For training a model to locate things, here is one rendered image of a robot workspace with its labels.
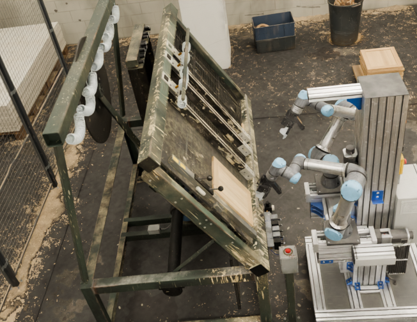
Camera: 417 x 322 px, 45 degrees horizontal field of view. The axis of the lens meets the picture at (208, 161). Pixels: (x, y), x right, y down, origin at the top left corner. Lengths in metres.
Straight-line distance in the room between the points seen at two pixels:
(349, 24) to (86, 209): 4.49
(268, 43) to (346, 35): 1.12
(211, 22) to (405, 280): 4.39
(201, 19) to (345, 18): 2.04
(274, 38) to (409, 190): 4.56
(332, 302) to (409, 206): 1.07
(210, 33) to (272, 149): 2.19
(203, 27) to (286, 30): 1.29
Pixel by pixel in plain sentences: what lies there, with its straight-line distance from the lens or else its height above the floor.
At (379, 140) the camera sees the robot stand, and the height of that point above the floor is 1.71.
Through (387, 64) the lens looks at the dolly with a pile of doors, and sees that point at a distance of 6.66.
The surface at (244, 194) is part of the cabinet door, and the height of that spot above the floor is 0.96.
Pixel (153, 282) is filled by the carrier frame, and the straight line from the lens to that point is 3.81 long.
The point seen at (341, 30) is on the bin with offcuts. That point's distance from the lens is 7.78.
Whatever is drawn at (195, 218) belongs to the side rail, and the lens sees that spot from 3.27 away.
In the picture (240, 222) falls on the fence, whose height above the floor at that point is 1.07.
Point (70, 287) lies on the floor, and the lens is 5.07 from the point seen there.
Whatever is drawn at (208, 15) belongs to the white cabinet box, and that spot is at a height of 0.85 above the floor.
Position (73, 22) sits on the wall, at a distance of 9.19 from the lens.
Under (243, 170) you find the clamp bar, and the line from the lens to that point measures 4.16.
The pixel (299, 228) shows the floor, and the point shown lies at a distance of 5.03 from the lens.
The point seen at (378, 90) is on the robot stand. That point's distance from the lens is 3.15.
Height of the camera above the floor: 3.74
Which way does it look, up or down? 39 degrees down
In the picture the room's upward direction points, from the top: 11 degrees counter-clockwise
